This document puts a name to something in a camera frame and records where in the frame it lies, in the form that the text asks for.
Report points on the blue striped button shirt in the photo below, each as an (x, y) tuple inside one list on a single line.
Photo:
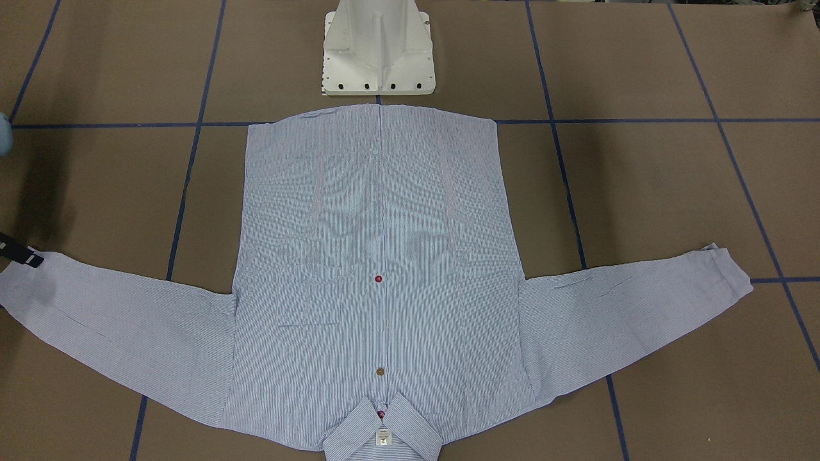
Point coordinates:
[(379, 308)]

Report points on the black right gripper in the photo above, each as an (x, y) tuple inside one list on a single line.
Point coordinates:
[(19, 251)]

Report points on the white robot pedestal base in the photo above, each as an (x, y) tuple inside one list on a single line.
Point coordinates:
[(378, 48)]

